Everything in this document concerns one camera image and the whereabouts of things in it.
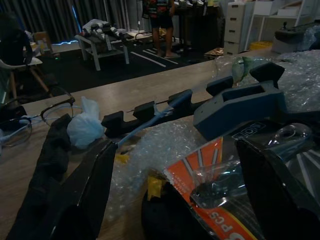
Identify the blue grey printed part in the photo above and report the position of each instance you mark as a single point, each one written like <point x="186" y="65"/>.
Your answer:
<point x="237" y="110"/>

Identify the small cardboard box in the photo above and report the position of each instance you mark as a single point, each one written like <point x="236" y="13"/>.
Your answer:
<point x="41" y="37"/>

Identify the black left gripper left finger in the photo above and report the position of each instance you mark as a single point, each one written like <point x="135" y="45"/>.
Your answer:
<point x="82" y="205"/>

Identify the white shelf frame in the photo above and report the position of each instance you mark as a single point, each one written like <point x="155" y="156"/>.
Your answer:
<point x="263" y="30"/>

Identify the white low bench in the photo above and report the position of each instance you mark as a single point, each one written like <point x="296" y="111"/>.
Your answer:
<point x="100" y="52"/>

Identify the light blue plastic bag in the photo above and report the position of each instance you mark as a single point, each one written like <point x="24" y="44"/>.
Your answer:
<point x="85" y="127"/>

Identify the clear bubble wrap sheet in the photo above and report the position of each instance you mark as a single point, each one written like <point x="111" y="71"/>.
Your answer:
<point x="155" y="140"/>
<point x="305" y="82"/>

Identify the yellow tape piece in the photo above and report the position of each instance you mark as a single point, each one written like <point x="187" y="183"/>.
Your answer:
<point x="155" y="187"/>
<point x="122" y="158"/>

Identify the grey joystick controller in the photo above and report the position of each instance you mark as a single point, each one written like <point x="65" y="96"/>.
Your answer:
<point x="287" y="35"/>

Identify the white drawer cabinet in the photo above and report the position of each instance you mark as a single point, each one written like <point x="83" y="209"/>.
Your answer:
<point x="233" y="25"/>

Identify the black table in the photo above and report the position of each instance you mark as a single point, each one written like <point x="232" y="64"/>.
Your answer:
<point x="200" y="25"/>

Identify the standing person in shorts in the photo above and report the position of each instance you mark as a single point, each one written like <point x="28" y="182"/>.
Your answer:
<point x="162" y="17"/>

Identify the brown cardboard piece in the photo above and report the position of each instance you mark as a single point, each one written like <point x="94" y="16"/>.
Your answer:
<point x="213" y="53"/>

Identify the small black device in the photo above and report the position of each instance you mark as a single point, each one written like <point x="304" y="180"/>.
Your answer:
<point x="12" y="112"/>

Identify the black fabric piece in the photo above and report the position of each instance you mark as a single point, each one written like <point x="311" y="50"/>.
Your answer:
<point x="52" y="150"/>

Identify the black floor mat white lines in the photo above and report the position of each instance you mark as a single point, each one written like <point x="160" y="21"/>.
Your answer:
<point x="112" y="75"/>

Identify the yellow crate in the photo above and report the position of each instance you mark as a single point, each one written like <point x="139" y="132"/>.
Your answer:
<point x="261" y="46"/>

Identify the black plastic object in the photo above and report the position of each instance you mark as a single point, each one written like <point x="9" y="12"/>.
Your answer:
<point x="170" y="220"/>

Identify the dark grey curtain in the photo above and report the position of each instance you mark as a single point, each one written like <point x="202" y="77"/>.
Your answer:
<point x="50" y="15"/>

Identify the orange black blister pack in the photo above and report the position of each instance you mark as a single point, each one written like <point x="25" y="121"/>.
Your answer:
<point x="200" y="160"/>

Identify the grey black equipment pile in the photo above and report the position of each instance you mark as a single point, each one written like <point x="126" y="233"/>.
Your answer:
<point x="100" y="28"/>

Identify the black frame eyeglasses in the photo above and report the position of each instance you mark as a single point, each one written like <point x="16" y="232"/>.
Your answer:
<point x="70" y="100"/>

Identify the black notched foam strip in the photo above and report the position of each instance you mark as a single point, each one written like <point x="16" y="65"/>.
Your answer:
<point x="140" y="112"/>

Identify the seated person dark clothes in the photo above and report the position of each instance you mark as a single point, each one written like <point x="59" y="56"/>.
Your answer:
<point x="12" y="42"/>

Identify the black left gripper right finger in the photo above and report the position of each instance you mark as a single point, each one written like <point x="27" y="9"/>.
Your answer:
<point x="280" y="205"/>

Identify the white chair wooden legs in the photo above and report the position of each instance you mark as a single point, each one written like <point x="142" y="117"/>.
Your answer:
<point x="30" y="61"/>

